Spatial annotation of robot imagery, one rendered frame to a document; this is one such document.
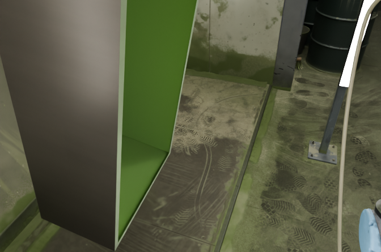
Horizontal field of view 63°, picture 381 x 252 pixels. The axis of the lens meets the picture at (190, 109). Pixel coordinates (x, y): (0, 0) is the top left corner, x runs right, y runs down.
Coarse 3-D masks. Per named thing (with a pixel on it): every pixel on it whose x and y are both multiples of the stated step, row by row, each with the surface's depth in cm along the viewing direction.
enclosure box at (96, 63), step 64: (0, 0) 71; (64, 0) 65; (128, 0) 127; (192, 0) 118; (64, 64) 76; (128, 64) 146; (64, 128) 90; (128, 128) 171; (64, 192) 112; (128, 192) 148
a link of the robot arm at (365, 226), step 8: (368, 208) 91; (376, 208) 87; (368, 216) 87; (376, 216) 86; (360, 224) 94; (368, 224) 86; (376, 224) 84; (360, 232) 94; (368, 232) 86; (376, 232) 83; (360, 240) 93; (368, 240) 85; (376, 240) 82; (360, 248) 93; (368, 248) 85; (376, 248) 82
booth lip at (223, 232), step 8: (264, 104) 279; (256, 128) 252; (248, 152) 230; (248, 160) 227; (240, 176) 211; (240, 184) 207; (232, 200) 195; (232, 208) 191; (224, 224) 182; (224, 232) 178; (216, 248) 170
